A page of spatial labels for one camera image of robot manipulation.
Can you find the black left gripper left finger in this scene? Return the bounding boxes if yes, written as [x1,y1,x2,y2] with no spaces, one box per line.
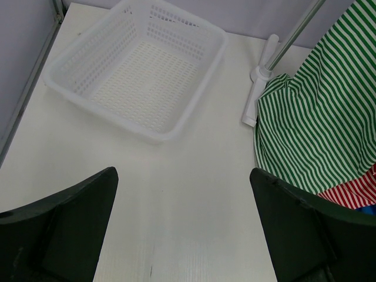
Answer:
[1,167,119,281]

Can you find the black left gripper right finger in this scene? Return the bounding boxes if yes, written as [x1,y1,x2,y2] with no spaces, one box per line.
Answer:
[250,168,375,281]

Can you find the red white striped tank top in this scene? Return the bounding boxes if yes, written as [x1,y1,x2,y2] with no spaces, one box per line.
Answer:
[318,166,375,210]

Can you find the green white striped tank top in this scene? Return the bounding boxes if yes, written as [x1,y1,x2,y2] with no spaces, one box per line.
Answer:
[254,1,375,194]

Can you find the bright blue tank top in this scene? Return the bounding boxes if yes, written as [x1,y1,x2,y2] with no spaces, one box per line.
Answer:
[356,204,376,216]

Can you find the metal clothes rack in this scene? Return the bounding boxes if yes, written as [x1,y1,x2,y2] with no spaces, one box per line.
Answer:
[241,0,325,127]

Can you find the white plastic perforated basket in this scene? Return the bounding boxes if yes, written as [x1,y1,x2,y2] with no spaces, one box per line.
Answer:
[43,1,228,143]

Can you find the metal corner frame post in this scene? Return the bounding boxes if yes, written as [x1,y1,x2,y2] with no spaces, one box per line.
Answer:
[1,1,66,159]

